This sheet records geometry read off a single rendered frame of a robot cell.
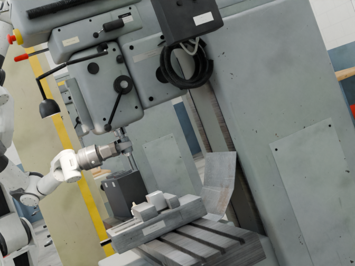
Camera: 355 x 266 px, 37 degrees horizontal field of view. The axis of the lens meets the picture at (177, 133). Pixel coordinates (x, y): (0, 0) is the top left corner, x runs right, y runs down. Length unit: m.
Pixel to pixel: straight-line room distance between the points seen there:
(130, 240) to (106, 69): 0.63
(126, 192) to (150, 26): 0.79
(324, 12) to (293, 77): 5.59
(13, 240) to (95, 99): 0.86
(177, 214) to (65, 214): 1.96
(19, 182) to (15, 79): 1.65
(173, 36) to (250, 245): 0.73
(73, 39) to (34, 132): 1.86
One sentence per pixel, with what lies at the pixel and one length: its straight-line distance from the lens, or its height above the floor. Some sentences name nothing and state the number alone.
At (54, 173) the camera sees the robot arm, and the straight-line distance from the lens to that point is 2.14.
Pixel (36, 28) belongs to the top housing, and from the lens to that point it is 1.94.
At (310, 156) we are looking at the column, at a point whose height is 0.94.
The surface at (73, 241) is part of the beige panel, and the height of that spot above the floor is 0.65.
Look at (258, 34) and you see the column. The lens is 2.07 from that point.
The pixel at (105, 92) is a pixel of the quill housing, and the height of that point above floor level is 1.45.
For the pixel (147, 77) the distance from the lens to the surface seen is 1.98.
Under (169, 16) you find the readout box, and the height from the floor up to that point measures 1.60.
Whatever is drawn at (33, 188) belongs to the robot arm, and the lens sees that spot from 2.24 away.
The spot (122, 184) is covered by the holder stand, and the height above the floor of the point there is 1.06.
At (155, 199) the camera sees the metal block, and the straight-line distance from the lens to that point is 1.91.
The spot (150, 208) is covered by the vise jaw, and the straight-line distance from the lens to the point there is 1.86.
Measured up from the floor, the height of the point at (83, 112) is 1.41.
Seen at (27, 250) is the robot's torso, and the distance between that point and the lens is 2.58.
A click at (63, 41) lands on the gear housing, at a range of 1.95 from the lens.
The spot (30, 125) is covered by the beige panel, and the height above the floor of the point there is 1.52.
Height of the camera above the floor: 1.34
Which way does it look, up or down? 4 degrees down
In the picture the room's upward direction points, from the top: 21 degrees counter-clockwise
